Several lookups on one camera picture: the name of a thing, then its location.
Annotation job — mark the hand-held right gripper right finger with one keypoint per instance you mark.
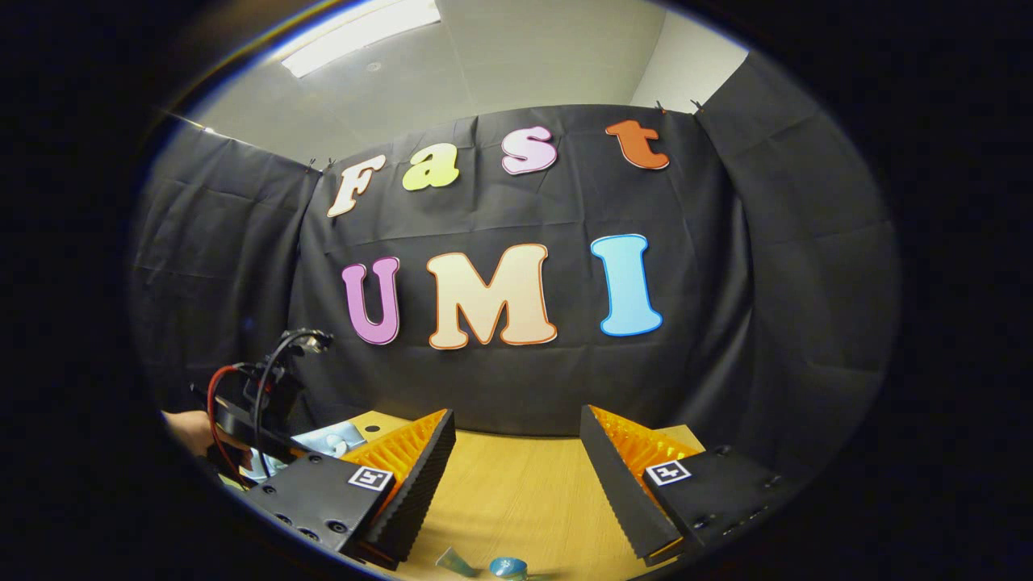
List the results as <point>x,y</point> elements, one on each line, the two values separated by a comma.
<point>620,492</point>

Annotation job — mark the black backdrop cloth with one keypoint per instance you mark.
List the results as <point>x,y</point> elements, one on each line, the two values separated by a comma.
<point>726,282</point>

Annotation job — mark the pale blue suitcase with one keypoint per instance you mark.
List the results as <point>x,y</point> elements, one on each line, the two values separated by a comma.
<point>331,440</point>

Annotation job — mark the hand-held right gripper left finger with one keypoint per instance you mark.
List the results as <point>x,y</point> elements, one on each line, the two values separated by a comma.
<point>420,492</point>

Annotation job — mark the long ceiling light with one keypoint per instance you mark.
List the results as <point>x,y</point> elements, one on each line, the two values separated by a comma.
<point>363,36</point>

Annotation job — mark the pale teal tube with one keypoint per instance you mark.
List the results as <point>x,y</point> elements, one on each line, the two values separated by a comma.
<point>454,562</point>

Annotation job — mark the blue bottle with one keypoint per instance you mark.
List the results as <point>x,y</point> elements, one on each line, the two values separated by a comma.
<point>508,569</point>

